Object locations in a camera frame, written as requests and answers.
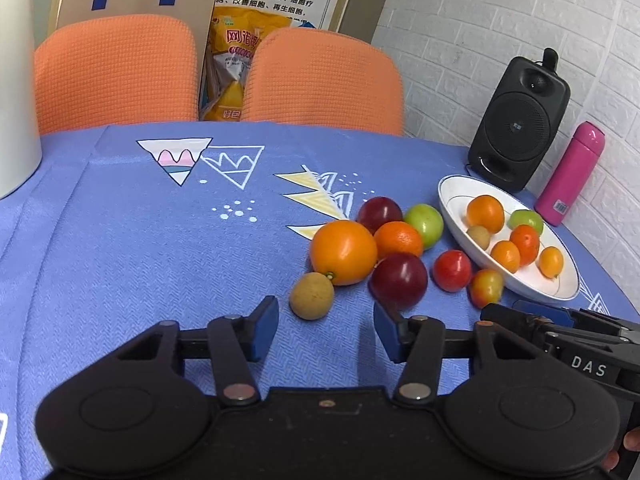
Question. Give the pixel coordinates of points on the yellow-red tomato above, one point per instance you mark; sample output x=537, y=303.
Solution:
x=486, y=287

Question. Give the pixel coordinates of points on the black speaker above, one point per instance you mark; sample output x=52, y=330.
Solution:
x=520, y=125

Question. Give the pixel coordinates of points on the yellow plastic packet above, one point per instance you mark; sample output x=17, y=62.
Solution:
x=235, y=35

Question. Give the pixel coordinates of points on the small green apple back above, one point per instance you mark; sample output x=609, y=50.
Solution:
x=425, y=224

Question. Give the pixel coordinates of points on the dark red plum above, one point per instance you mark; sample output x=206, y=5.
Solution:
x=379, y=212
x=398, y=280

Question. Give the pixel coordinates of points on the reddish tangerine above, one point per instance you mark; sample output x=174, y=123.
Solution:
x=525, y=244

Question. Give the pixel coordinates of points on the small orange citrus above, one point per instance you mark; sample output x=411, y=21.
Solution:
x=505, y=256

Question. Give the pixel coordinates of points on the small brown round fruit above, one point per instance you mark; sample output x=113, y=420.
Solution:
x=311, y=296
x=478, y=236

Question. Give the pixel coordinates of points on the white thermos jug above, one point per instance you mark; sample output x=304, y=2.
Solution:
x=17, y=110

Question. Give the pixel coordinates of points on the white plate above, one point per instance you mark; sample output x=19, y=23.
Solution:
x=460, y=200

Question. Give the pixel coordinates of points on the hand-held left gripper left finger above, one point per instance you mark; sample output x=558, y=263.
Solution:
x=264, y=327

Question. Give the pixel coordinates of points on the pink bottle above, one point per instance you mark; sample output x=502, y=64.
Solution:
x=570, y=175

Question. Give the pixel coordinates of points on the red tomato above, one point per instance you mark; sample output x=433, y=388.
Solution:
x=451, y=270

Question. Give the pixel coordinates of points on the large orange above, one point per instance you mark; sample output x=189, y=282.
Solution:
x=343, y=252
x=485, y=212

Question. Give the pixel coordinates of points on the person's right hand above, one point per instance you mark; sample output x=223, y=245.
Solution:
x=632, y=441

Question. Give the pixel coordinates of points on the blue printed tablecloth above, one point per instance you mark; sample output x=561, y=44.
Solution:
x=150, y=260

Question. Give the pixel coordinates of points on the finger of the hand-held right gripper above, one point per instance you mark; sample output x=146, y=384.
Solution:
x=505, y=316
x=542, y=311

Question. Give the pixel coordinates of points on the small yellow-orange citrus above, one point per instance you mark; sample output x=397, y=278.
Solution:
x=550, y=261

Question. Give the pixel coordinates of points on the orange chair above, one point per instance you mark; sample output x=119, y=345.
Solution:
x=320, y=80
x=115, y=75

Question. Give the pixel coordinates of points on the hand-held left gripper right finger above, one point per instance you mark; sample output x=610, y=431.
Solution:
x=387, y=330

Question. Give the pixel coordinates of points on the large green apple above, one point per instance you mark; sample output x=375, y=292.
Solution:
x=525, y=219

